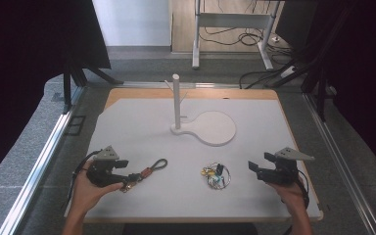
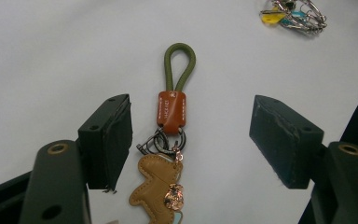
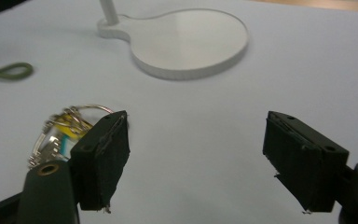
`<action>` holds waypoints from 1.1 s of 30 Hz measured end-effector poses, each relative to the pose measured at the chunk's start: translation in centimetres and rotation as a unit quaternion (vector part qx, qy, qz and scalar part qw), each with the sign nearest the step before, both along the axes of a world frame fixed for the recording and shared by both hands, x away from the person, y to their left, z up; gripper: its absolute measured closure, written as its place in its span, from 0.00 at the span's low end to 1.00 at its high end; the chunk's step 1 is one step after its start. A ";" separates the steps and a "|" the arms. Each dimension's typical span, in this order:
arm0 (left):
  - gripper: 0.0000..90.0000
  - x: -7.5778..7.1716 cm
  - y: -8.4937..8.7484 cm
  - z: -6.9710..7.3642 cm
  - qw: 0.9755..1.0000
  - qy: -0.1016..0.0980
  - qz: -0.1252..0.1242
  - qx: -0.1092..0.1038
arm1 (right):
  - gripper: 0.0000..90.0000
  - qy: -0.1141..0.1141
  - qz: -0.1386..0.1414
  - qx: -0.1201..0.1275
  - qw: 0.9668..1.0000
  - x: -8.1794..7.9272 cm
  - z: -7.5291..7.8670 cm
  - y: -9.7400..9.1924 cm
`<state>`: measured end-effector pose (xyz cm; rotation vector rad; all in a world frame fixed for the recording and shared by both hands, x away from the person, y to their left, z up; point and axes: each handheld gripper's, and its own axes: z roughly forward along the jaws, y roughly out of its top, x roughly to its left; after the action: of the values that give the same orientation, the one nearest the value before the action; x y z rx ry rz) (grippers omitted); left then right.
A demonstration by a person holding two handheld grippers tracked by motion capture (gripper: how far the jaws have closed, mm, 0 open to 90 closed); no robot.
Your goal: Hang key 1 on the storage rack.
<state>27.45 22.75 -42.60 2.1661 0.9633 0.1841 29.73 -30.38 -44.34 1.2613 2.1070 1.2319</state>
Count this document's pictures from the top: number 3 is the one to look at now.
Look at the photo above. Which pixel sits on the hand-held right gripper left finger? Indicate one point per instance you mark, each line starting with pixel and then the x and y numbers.
pixel 105 161

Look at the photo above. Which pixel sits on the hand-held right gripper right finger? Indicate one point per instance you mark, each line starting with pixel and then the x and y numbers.
pixel 301 161

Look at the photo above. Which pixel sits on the white stand with pegs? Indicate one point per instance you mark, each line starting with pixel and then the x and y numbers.
pixel 186 43

